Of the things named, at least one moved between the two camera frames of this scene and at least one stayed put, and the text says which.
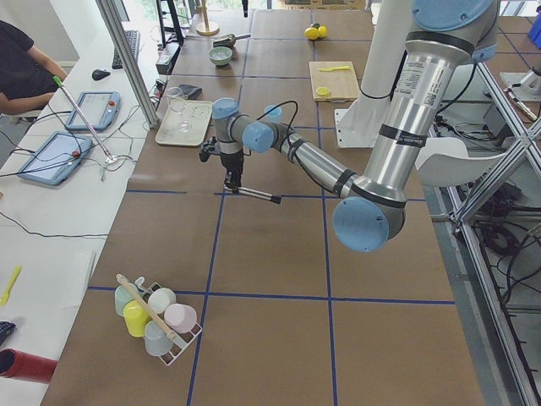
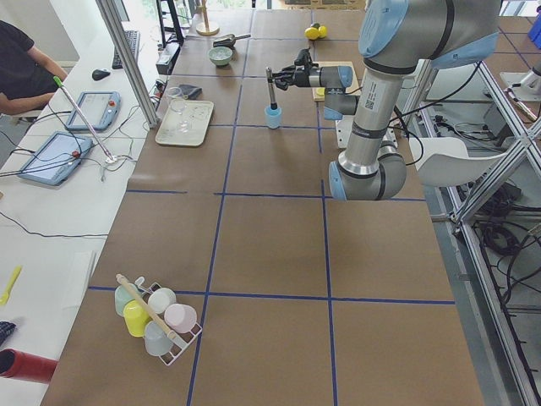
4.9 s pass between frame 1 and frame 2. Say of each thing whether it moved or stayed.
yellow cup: stayed
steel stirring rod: moved
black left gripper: moved
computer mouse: stayed
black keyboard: stayed
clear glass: stayed
